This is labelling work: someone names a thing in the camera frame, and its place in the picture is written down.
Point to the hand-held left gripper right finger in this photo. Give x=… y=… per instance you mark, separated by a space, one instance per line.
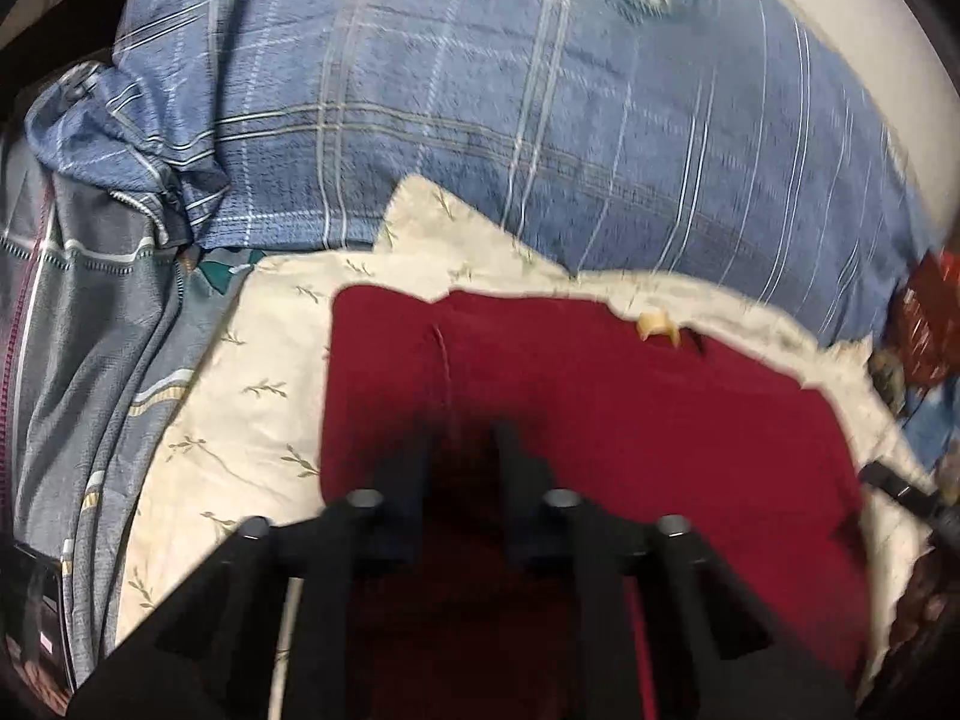
x=525 y=495

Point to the red small garment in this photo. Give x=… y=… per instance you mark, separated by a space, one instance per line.
x=600 y=420

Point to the red patterned cloth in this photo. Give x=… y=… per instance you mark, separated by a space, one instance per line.
x=926 y=315

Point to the cream leaf-print cloth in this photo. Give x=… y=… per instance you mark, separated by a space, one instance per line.
x=247 y=390

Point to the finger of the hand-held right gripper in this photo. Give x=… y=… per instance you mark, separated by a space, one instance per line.
x=911 y=499

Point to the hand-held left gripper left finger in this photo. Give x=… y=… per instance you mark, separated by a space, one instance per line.
x=409 y=495

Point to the grey striped bedsheet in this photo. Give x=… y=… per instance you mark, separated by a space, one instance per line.
x=82 y=360

